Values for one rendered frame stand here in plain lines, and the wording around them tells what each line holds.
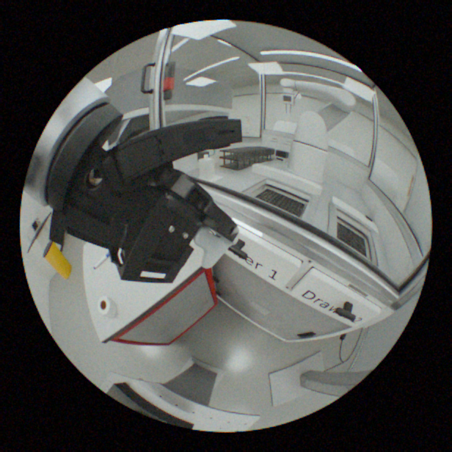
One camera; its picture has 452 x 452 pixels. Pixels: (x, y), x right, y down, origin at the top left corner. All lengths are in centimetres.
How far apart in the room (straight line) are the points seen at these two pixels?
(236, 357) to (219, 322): 35
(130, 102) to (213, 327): 168
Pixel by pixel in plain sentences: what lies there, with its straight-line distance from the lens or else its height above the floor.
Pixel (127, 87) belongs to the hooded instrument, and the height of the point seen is 160.
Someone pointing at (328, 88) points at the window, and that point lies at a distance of 24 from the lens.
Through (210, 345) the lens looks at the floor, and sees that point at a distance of 114.
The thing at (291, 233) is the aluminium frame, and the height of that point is 98.
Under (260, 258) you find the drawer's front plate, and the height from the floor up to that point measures 89.
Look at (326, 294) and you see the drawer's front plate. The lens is 32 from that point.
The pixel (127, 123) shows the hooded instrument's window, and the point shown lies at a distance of 96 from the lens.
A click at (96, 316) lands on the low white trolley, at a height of 76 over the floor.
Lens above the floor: 113
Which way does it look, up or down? 42 degrees down
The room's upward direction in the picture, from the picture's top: straight up
